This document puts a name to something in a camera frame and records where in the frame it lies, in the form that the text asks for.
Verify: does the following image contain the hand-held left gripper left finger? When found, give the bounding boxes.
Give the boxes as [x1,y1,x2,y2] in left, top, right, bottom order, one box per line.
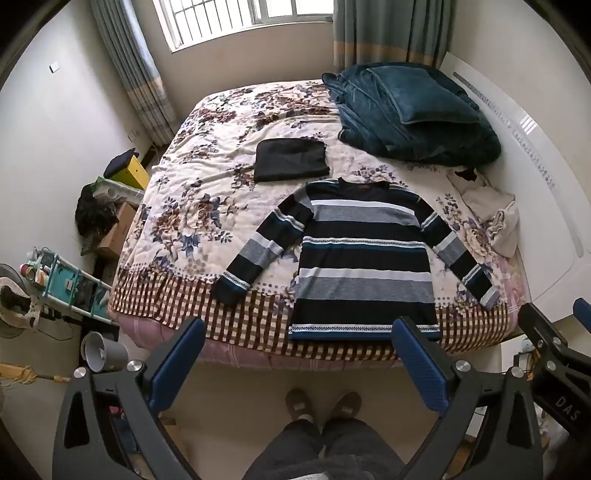
[52,316,207,480]

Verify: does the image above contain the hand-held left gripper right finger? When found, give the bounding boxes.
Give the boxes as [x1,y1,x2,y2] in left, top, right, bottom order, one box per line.
[392,316,546,480]

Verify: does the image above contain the striped knit sweater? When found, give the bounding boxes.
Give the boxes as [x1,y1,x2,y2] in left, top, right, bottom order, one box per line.
[211,178,502,343]

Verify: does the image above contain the beige crumpled clothes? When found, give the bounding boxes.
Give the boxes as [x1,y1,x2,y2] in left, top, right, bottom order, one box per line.
[447,171,520,258]

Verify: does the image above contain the grey waste bin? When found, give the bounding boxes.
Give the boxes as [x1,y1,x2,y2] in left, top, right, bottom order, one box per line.
[81,331,129,372]

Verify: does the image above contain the person's right shoe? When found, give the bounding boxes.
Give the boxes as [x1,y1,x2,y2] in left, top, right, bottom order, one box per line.
[327,391,363,421]

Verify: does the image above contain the person's shoe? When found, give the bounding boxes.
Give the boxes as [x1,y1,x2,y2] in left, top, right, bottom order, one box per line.
[327,391,363,421]
[285,388,317,421]

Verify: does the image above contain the person's left shoe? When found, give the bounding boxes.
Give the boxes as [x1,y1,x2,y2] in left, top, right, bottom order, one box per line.
[285,388,317,421]

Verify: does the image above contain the teal storage rack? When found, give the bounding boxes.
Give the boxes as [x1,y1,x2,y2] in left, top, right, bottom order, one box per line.
[28,247,114,324]

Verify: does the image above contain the person's grey pants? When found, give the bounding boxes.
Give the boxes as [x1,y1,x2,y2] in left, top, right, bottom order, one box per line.
[242,418,407,480]

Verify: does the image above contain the cardboard box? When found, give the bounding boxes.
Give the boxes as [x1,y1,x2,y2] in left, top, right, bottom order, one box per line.
[97,202,139,259]

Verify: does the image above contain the white bed headboard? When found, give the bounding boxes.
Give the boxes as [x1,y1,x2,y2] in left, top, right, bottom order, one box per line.
[438,52,591,303]

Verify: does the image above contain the dark bag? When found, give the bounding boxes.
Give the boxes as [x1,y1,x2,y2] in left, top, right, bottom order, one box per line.
[75,184,118,254]

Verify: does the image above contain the standing fan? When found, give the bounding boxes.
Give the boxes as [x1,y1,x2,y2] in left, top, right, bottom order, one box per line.
[0,263,44,340]

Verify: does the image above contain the floral bed blanket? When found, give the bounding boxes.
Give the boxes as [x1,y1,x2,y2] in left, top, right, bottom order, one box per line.
[108,79,529,361]

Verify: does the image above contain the yellow box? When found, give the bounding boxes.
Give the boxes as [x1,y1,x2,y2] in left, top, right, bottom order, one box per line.
[113,154,151,190]

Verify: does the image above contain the dark cap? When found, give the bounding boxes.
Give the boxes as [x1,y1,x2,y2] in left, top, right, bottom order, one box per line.
[104,148,141,178]

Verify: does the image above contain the black folded garment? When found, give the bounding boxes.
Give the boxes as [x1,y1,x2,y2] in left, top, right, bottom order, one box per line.
[253,137,331,184]

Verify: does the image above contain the teal plush blanket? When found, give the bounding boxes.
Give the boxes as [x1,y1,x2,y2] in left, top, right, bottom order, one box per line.
[322,62,502,167]

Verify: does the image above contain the teal plush pillow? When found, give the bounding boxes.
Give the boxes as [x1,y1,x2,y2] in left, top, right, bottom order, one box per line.
[369,65,482,125]

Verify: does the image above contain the grey-blue curtain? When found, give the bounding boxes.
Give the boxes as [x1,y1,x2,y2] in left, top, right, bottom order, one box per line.
[90,0,181,146]
[332,0,451,75]

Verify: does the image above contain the barred window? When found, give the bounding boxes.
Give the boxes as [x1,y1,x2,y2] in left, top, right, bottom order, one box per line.
[152,0,335,52]

